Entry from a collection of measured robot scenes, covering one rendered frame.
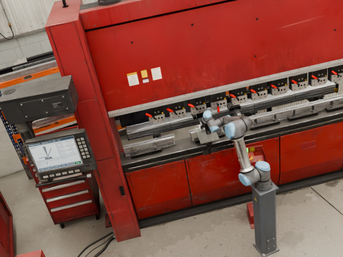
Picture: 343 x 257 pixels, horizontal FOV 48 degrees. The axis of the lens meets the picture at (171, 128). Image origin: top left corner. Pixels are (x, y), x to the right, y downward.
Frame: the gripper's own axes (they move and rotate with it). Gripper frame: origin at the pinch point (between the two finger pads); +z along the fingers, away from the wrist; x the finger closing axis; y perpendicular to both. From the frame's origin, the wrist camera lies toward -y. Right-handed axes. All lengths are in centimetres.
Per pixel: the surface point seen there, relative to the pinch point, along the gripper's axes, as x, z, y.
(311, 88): -124, 23, 23
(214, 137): -4.2, -9.8, -12.9
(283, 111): -81, 6, 1
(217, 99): -15.5, -18.7, 19.9
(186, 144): 20.2, 10.9, -7.8
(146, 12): 34, -90, 78
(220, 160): -9.8, 22.8, -29.0
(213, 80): -13.7, -33.4, 32.6
